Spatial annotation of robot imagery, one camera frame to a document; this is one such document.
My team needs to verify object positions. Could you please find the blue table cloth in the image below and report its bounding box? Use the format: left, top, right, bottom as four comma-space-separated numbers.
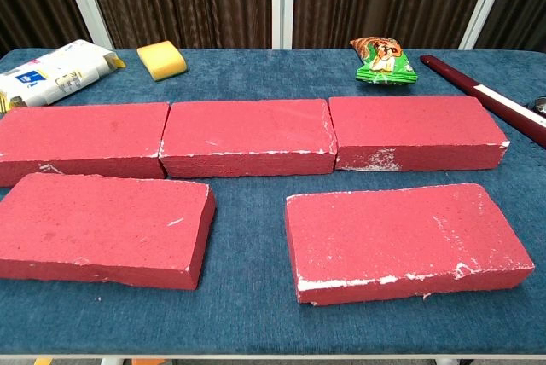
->
0, 48, 546, 357

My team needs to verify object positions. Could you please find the green orange snack bag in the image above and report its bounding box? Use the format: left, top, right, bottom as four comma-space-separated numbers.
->
349, 37, 419, 85

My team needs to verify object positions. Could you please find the yellow sponge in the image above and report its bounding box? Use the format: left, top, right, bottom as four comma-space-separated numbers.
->
136, 40, 189, 83

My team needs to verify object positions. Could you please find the dark red long box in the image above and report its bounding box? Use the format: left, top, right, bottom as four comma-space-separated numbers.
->
420, 55, 546, 148

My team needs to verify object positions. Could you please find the red brick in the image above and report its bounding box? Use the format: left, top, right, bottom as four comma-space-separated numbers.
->
0, 101, 171, 188
158, 98, 338, 179
284, 182, 536, 307
0, 171, 217, 292
328, 95, 511, 172

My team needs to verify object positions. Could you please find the round black metal object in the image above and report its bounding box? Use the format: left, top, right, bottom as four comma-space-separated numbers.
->
527, 96, 546, 118

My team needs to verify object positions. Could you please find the white tissue pack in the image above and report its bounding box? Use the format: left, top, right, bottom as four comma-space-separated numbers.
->
0, 38, 128, 115

